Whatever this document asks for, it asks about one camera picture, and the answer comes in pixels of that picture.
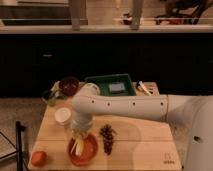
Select dark maroon bowl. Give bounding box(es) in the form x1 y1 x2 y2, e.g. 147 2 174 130
59 76 79 96

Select yellow banana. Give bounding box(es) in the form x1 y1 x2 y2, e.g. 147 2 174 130
71 138 84 156

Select black stand post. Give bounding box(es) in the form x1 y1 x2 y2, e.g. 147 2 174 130
16 121 26 171

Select wooden cutting board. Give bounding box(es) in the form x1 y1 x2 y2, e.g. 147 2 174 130
27 81 183 171

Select grey sponge block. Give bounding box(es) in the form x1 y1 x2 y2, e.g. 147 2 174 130
109 83 125 93

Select dark grape bunch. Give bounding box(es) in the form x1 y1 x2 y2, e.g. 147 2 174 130
99 124 116 155

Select red orange bowl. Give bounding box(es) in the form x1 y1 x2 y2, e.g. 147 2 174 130
67 134 98 166

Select white handled knife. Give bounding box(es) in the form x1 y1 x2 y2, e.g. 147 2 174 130
139 81 152 96

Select green plastic tray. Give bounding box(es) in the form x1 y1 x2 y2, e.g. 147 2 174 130
85 74 136 96

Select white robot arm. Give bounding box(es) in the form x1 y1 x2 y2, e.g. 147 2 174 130
71 83 213 171

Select white lidded cup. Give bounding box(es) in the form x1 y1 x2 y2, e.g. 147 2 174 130
54 107 71 125

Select orange fruit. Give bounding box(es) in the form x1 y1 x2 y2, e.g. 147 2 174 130
31 151 47 166

